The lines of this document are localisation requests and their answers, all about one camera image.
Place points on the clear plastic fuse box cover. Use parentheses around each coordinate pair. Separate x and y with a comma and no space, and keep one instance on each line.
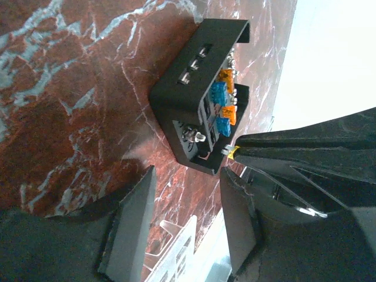
(175,261)

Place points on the black fuse box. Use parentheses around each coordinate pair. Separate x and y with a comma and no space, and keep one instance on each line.
(181,99)

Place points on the small yellow fuse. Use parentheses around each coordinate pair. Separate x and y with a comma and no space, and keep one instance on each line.
(229,151)

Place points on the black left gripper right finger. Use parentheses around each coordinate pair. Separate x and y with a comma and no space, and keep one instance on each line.
(269,241)

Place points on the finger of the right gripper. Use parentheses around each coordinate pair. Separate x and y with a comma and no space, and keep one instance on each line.
(325,181)
(354,132)

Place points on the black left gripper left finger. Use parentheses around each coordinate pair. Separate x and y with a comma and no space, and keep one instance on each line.
(102,241)

